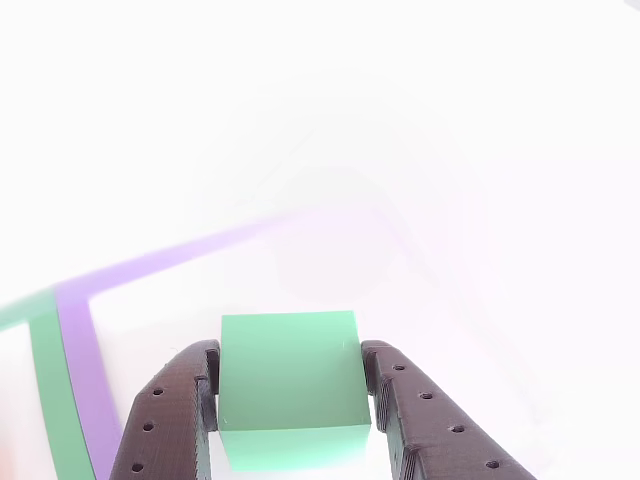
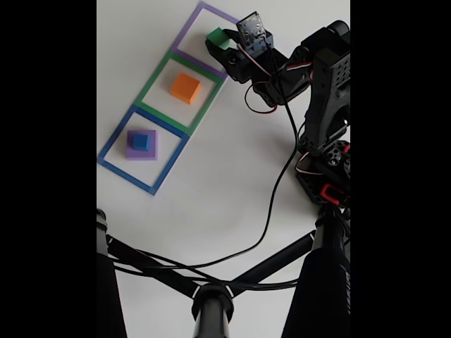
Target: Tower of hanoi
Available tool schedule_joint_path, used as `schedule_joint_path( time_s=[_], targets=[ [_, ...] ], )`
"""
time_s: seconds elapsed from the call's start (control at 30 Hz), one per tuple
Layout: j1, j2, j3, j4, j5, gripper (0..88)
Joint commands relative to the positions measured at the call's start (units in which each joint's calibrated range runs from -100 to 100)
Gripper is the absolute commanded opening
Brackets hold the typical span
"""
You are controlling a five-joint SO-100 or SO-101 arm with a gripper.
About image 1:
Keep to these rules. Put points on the purple square frame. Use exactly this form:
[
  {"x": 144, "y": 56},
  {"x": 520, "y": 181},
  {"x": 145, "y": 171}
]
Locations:
[{"x": 80, "y": 350}]

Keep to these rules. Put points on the green block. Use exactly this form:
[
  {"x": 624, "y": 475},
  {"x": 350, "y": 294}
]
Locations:
[{"x": 295, "y": 370}]

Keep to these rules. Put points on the green square frame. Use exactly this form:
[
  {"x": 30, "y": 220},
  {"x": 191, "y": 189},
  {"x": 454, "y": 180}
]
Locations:
[{"x": 55, "y": 400}]

